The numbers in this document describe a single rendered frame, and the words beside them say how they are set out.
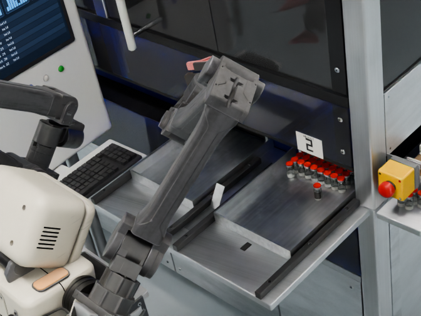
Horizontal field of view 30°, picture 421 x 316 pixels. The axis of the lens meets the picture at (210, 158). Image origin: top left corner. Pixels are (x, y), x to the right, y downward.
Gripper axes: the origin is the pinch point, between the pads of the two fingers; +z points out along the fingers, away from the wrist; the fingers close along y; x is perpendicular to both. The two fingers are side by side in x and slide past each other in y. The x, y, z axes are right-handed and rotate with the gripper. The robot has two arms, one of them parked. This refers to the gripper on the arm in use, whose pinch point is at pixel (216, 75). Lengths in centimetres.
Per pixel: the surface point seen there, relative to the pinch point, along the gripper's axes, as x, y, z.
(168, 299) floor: 71, -114, 37
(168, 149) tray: 32.1, -30.8, 15.2
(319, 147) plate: -19.8, -25.5, 6.9
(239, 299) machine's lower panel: 34, -104, 30
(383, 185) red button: -38.4, -30.4, -3.3
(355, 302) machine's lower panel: -19, -81, 9
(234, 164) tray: 10.3, -35.3, 13.7
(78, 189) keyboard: 58, -35, 0
